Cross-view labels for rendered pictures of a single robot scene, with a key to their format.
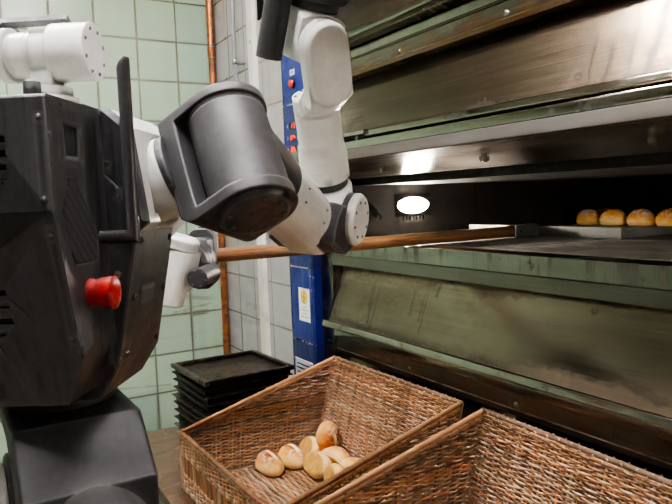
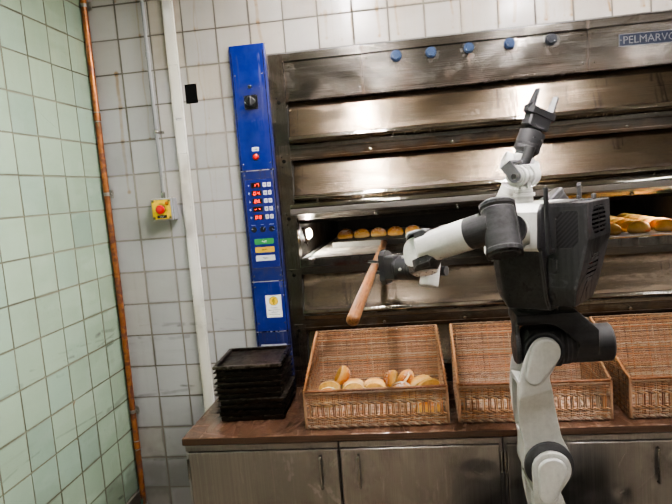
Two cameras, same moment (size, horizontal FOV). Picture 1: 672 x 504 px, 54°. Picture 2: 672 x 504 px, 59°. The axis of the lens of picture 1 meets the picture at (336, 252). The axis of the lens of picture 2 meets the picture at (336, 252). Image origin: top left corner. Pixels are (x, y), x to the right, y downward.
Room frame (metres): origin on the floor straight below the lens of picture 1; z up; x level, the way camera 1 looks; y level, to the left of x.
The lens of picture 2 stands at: (0.18, 2.07, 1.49)
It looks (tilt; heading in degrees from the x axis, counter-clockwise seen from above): 6 degrees down; 307
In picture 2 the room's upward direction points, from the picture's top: 5 degrees counter-clockwise
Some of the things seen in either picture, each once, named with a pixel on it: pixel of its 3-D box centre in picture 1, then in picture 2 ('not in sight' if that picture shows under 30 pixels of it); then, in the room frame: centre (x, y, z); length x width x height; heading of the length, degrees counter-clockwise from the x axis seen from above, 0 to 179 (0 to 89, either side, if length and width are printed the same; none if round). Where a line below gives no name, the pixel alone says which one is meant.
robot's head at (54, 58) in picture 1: (52, 63); (524, 179); (0.78, 0.32, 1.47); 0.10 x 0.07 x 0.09; 86
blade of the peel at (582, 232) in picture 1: (579, 227); (385, 238); (1.92, -0.71, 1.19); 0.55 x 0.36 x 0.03; 30
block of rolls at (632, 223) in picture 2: not in sight; (605, 223); (0.88, -1.11, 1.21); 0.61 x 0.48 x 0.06; 120
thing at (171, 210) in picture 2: not in sight; (164, 209); (2.44, 0.34, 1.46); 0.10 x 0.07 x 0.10; 30
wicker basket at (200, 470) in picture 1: (311, 447); (376, 372); (1.53, 0.07, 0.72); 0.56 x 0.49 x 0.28; 31
